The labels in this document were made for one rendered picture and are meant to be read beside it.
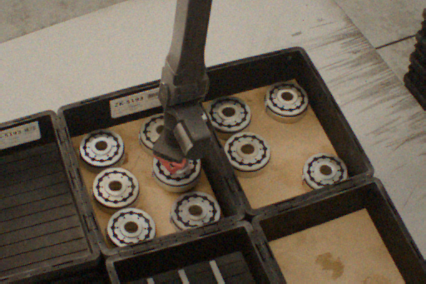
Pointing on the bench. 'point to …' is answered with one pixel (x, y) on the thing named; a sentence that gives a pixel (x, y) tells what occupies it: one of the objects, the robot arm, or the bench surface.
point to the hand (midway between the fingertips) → (176, 161)
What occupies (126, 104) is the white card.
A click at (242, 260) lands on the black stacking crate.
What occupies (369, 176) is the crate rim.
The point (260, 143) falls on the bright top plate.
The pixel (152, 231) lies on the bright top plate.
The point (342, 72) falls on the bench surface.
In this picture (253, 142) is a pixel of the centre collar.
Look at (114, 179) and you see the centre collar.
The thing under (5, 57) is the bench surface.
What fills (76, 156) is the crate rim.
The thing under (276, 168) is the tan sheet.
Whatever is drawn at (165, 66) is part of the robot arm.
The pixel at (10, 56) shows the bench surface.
